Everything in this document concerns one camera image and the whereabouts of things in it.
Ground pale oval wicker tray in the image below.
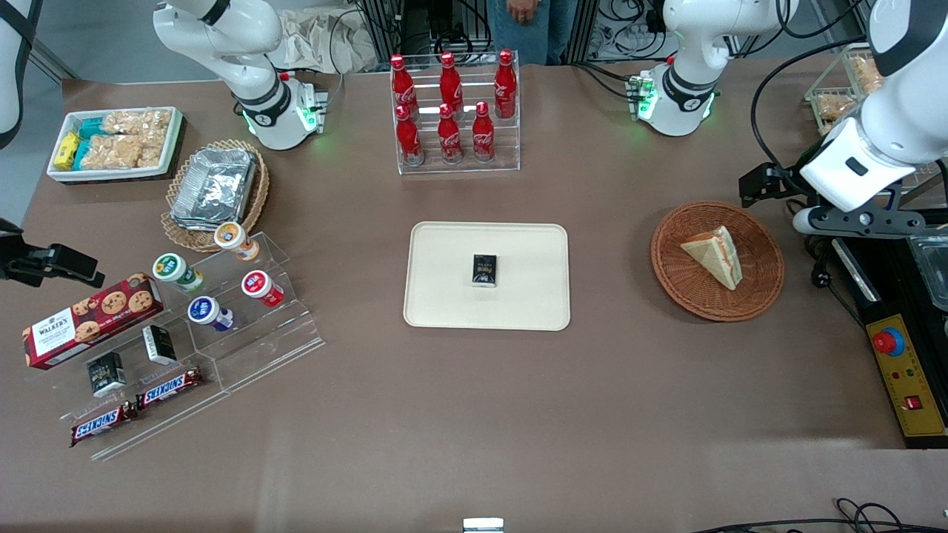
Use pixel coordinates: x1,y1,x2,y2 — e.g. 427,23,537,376
161,138,270,254

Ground clear plastic container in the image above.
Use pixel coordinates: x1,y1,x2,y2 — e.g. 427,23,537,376
909,235,948,312

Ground bagged cracker snack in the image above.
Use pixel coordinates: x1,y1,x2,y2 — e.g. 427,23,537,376
848,56,886,95
815,93,864,124

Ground red emergency stop button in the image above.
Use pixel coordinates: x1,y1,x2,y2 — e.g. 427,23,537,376
872,327,906,358

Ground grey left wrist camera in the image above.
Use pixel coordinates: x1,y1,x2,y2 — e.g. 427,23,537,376
792,209,927,238

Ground brown round wicker basket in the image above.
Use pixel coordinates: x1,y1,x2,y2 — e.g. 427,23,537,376
650,201,786,323

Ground aluminium equipment frame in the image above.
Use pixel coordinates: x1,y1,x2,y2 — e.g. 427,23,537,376
355,0,601,66

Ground red Walkers cookie box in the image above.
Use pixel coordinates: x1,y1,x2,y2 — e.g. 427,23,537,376
21,272,165,370

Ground stack of foil trays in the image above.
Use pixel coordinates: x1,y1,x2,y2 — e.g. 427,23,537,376
170,147,258,232

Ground black machine with yellow panel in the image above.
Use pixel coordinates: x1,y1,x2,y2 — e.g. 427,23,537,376
831,222,948,450

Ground Snickers bar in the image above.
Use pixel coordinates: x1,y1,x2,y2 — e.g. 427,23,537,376
136,366,204,410
70,400,138,448

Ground black power plug cable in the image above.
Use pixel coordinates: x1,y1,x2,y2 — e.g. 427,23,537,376
810,238,867,326

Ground clear acrylic bottle rack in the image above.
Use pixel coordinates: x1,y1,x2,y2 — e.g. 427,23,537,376
390,50,521,175

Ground clear acrylic tiered stand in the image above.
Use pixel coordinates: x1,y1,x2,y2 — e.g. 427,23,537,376
22,232,327,462

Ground orange lid cup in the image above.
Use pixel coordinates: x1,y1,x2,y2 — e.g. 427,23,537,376
214,221,261,262

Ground person in blue jeans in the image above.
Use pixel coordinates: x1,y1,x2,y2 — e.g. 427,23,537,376
487,0,580,66

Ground crumpled beige paper bag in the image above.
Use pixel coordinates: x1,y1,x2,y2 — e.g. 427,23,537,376
278,7,378,73

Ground yellow snack packet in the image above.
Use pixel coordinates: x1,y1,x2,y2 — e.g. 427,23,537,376
54,131,81,170

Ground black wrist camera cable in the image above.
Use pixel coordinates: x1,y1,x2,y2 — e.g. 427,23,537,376
750,36,889,178

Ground white wire snack rack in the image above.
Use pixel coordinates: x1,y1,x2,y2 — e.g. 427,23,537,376
805,43,889,138

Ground cream plastic serving tray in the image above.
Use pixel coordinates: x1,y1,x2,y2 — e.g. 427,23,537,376
403,221,572,332

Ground red lid cup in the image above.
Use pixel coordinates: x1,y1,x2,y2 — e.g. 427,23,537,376
241,270,285,309

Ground triangle sandwich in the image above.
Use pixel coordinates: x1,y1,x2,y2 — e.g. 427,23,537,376
680,225,744,291

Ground blue lid cup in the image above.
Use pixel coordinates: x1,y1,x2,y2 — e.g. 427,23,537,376
187,296,235,332

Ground black looped floor cable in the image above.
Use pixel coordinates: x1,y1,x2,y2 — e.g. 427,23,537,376
689,497,948,533

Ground red cola bottle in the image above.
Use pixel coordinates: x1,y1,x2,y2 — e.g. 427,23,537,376
390,53,420,119
472,101,495,164
439,51,464,115
494,49,518,120
395,104,425,167
437,103,464,165

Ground green lid cup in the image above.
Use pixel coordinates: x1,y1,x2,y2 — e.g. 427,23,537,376
152,252,204,292

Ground black cable bundle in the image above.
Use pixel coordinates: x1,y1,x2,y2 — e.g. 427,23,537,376
592,0,667,61

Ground white rectangular snack tray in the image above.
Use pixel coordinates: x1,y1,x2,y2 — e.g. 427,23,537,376
46,107,184,183

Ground black arm base cables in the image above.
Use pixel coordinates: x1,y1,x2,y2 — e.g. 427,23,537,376
574,63,639,101

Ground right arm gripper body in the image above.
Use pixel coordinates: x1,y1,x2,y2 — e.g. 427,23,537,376
0,219,29,286

